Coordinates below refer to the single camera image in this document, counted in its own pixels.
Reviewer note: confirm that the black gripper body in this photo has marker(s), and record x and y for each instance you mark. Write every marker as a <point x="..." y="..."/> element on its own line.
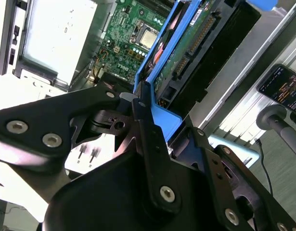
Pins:
<point x="109" y="199"/>

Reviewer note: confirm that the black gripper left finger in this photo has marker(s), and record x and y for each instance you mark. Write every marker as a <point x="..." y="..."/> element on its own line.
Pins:
<point x="42" y="120"/>

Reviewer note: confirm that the hard disk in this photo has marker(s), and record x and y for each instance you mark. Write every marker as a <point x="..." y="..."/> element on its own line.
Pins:
<point x="164" y="120"/>

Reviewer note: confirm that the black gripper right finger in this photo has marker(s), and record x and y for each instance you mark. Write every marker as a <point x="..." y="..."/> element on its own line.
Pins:
<point x="216" y="173"/>

